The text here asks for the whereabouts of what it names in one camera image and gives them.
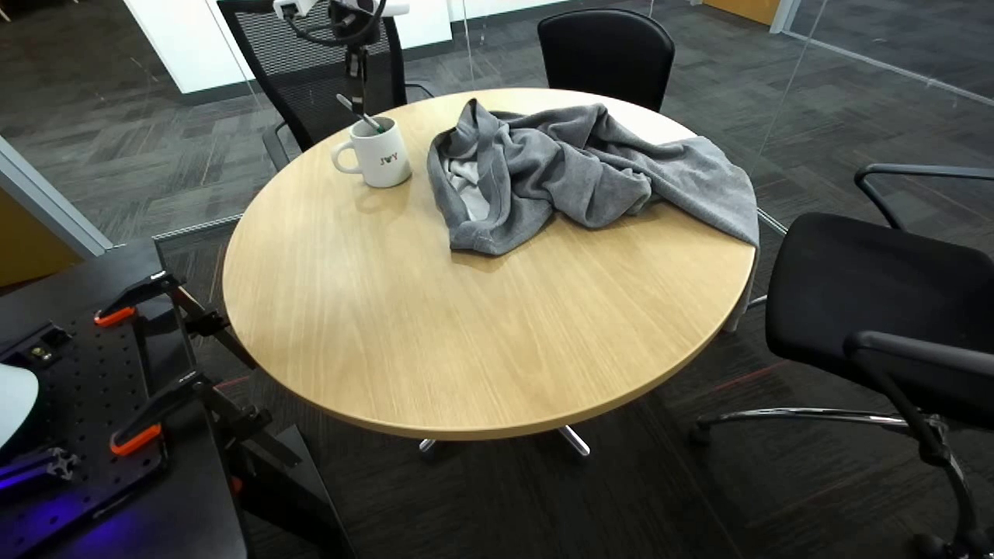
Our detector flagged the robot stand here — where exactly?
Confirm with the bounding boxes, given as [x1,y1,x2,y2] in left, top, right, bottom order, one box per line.
[0,237,358,559]

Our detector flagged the black clamp with orange trigger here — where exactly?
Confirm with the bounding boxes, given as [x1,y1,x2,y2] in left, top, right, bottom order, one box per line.
[109,368,304,471]
[93,269,259,370]

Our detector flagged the black padded chair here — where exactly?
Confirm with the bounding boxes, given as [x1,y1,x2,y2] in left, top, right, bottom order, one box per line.
[537,8,676,114]

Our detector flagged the black mesh office chair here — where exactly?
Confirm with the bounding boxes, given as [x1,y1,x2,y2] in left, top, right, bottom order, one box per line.
[217,0,437,173]

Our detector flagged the grey sweatshirt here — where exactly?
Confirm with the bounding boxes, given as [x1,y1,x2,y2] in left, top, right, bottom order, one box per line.
[426,98,761,335]

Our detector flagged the black office chair with armrests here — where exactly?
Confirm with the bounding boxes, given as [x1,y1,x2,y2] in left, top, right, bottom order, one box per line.
[690,162,994,559]

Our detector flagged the grey marker with green tip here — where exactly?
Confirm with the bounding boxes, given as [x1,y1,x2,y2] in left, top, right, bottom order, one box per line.
[335,93,387,134]

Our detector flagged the white mug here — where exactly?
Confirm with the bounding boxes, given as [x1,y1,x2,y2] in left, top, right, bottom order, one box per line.
[331,116,413,189]

